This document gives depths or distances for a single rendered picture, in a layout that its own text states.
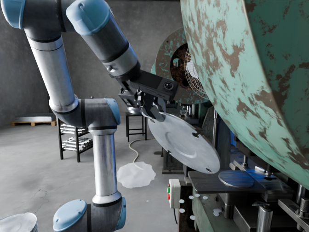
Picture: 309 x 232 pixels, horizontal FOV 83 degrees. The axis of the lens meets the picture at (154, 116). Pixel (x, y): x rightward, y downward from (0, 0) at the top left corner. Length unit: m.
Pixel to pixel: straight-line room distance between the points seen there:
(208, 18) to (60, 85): 0.48
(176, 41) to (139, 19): 5.69
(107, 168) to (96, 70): 6.91
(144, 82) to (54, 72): 0.27
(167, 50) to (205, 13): 1.74
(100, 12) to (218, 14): 0.23
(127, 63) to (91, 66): 7.21
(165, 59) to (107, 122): 1.36
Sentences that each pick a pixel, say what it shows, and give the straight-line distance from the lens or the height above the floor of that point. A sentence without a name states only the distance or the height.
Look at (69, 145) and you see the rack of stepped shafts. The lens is 3.00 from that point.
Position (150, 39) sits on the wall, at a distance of 7.41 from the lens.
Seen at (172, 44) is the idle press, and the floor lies 1.55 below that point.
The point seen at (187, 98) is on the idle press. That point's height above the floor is 0.99.
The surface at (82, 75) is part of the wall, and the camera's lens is 7.70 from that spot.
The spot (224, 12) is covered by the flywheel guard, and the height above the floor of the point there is 1.20.
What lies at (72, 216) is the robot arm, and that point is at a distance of 0.77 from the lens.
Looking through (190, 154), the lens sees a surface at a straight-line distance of 0.64.
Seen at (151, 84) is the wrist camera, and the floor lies 1.14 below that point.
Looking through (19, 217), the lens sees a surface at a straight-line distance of 1.66.
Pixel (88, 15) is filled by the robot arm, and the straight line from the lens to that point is 0.37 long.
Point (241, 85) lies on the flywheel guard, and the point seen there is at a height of 1.14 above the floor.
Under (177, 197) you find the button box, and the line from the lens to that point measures 1.01.
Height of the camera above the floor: 1.14
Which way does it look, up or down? 10 degrees down
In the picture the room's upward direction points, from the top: straight up
